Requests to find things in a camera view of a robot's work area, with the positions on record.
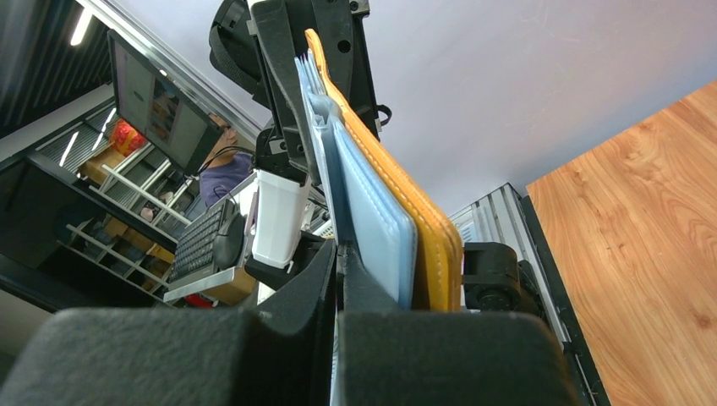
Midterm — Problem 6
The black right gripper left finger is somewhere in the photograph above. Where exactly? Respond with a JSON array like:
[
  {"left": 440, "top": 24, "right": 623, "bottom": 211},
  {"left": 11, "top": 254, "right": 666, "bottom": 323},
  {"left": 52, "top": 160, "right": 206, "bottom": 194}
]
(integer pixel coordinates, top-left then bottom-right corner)
[{"left": 1, "top": 240, "right": 336, "bottom": 405}]

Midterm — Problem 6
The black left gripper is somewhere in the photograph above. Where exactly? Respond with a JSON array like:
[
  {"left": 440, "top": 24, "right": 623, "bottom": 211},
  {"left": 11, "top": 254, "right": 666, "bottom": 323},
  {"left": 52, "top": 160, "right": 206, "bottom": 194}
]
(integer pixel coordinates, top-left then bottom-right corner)
[{"left": 209, "top": 1, "right": 392, "bottom": 185}]

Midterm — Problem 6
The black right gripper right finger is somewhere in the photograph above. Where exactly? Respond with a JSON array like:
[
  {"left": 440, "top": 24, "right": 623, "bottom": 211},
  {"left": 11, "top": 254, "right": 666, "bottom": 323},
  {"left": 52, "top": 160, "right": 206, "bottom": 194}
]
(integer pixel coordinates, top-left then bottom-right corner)
[{"left": 333, "top": 246, "right": 580, "bottom": 405}]

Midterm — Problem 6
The yellow leather card holder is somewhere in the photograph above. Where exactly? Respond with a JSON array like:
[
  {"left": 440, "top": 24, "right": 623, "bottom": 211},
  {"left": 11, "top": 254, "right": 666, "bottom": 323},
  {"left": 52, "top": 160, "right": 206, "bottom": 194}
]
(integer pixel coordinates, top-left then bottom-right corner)
[{"left": 295, "top": 29, "right": 463, "bottom": 311}]

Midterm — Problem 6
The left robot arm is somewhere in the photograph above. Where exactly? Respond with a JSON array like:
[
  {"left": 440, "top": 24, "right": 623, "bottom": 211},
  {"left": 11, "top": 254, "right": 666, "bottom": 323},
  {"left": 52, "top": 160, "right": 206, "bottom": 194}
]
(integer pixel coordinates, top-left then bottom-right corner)
[{"left": 209, "top": 1, "right": 391, "bottom": 288}]

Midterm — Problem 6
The black computer mouse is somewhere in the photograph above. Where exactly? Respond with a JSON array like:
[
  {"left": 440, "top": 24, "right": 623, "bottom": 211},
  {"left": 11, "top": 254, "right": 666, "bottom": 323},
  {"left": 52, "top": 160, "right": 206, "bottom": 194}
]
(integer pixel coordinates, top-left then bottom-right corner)
[{"left": 212, "top": 212, "right": 245, "bottom": 272}]

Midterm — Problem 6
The black keyboard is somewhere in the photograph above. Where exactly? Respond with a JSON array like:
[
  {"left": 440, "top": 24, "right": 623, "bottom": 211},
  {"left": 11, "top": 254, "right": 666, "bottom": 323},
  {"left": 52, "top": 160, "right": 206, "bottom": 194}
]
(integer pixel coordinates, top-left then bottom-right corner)
[{"left": 167, "top": 200, "right": 233, "bottom": 283}]

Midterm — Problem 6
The computer monitor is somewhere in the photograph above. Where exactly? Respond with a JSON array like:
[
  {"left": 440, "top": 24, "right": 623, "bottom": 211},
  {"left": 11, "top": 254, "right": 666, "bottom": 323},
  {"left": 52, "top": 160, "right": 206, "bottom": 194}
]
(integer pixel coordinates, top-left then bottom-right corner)
[{"left": 107, "top": 30, "right": 222, "bottom": 175}]

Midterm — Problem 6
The seated person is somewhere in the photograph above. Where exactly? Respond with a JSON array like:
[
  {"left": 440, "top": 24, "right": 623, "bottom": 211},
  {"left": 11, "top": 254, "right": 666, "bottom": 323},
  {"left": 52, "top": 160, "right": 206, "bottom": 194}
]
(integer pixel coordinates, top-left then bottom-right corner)
[{"left": 200, "top": 113, "right": 253, "bottom": 207}]

